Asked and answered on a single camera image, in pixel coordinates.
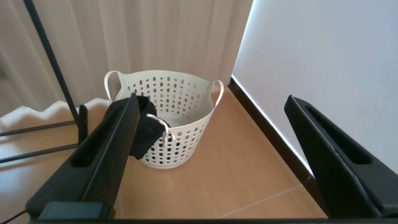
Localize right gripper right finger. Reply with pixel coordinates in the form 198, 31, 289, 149
284, 95, 398, 218

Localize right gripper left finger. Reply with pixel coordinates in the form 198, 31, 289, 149
25, 92, 141, 218

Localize black shorts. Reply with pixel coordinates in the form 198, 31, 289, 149
104, 95, 177, 161

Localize black clothes rack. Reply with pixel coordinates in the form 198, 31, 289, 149
0, 0, 89, 165

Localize white laundry basket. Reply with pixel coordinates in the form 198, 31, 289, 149
104, 70, 224, 170

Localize beige curtain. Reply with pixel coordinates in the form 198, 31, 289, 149
0, 0, 254, 119

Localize black cable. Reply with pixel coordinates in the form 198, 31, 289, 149
0, 210, 28, 224

